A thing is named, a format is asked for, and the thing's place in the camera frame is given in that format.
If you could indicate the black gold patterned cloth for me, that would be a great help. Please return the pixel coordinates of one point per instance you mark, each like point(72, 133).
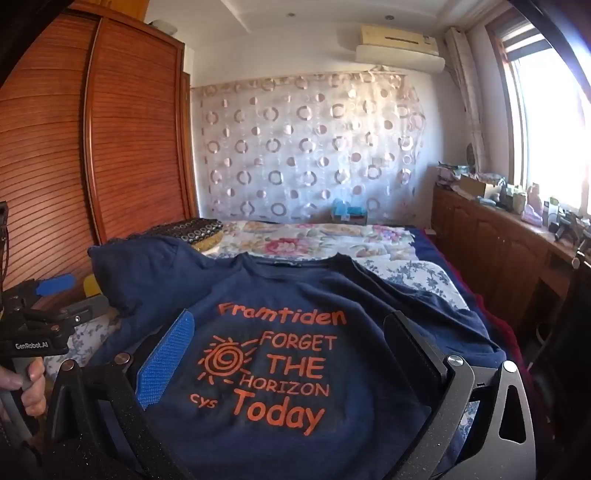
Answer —
point(198, 230)

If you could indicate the person's left hand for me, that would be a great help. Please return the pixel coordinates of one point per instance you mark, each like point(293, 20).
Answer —
point(36, 392)

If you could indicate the navy printed t-shirt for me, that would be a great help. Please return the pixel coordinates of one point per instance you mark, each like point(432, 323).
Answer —
point(286, 295)

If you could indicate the blue box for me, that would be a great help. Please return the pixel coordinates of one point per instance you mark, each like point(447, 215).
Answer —
point(348, 213)

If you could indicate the white air conditioner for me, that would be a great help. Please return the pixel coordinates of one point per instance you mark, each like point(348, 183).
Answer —
point(397, 48)

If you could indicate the yellow object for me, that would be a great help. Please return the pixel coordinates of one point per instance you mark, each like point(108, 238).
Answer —
point(91, 287)

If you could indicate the wooden low cabinet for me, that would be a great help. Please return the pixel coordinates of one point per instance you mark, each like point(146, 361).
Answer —
point(485, 240)

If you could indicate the circle patterned wall cloth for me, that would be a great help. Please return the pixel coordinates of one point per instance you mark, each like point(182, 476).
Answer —
point(300, 161)

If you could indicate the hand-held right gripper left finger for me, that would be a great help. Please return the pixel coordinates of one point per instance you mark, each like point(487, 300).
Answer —
point(166, 360)

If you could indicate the wooden slatted wardrobe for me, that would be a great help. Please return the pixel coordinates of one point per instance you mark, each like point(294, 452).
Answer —
point(129, 138)

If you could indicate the cardboard box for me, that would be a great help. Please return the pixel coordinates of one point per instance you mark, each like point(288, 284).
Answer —
point(475, 185)

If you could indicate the black chair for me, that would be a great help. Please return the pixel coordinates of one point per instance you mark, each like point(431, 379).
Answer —
point(568, 346)

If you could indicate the blue floral white sheet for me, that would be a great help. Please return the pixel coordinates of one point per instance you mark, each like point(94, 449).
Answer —
point(415, 277)

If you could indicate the lace window curtain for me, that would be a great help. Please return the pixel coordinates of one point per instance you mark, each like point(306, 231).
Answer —
point(466, 92)

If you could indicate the red blanket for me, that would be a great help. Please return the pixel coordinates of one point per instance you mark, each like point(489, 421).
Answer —
point(501, 323)

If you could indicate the navy blanket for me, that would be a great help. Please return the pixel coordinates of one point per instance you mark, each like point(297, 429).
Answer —
point(434, 247)

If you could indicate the dark oval ornament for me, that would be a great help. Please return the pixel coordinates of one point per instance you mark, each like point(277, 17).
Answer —
point(471, 154)

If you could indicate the window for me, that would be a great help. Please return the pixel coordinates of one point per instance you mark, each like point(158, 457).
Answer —
point(545, 115)

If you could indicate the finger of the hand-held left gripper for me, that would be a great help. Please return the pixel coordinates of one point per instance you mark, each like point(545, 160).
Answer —
point(55, 285)
point(85, 310)

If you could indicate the pink object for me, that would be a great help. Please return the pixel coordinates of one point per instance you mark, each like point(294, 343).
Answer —
point(534, 205)

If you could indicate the black tool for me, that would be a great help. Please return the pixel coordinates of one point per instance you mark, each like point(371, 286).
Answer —
point(570, 226)

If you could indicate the colourful floral quilt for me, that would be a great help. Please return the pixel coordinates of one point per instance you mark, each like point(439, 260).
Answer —
point(300, 235)

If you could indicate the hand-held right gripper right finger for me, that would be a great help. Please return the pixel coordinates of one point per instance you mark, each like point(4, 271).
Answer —
point(411, 355)

